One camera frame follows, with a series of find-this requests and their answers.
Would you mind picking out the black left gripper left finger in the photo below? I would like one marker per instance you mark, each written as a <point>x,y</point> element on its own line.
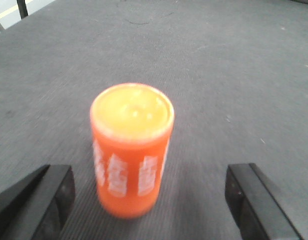
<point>38,205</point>

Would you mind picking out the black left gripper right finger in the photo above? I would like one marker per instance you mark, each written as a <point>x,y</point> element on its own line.
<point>256,212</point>

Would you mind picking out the orange cylindrical capacitor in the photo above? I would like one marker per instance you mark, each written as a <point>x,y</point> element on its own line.
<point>131,126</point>

